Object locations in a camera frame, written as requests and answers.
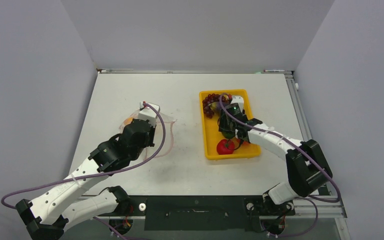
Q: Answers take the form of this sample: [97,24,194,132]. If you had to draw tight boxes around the yellow bell pepper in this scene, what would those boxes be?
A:
[122,116,135,126]

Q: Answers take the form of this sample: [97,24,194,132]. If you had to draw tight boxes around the dark red grape bunch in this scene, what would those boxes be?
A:
[202,93,231,119]

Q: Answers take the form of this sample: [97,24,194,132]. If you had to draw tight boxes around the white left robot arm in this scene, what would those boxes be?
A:
[15,118,156,240]

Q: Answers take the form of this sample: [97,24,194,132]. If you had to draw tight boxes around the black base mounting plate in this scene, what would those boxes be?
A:
[107,195,295,232]

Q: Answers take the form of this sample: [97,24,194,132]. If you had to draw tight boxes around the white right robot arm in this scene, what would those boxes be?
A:
[219,103,333,214]

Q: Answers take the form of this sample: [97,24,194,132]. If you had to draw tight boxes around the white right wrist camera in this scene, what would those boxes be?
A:
[230,95,245,113]

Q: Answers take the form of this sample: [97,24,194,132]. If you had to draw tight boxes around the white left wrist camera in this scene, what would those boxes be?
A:
[137,101,158,127]

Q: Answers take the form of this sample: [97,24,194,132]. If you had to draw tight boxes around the marker pen on ledge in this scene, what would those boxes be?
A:
[263,69,286,74]

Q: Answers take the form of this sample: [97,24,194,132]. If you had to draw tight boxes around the aluminium side rail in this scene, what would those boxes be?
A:
[284,70,347,219]

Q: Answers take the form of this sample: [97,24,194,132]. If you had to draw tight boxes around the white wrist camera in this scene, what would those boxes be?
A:
[230,95,245,113]
[137,101,158,127]

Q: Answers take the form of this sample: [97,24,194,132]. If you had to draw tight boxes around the clear pink-dotted zip bag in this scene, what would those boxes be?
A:
[119,110,178,159]

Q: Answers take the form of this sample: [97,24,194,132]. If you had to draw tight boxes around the red tomato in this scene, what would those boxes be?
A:
[216,139,236,155]

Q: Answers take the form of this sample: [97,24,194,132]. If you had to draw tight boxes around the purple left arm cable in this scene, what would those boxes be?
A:
[0,102,167,240]

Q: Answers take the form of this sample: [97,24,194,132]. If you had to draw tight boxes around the yellow plastic tray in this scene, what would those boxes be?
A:
[198,89,262,161]

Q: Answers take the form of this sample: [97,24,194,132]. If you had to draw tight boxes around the green orange mango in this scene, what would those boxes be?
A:
[220,128,236,140]

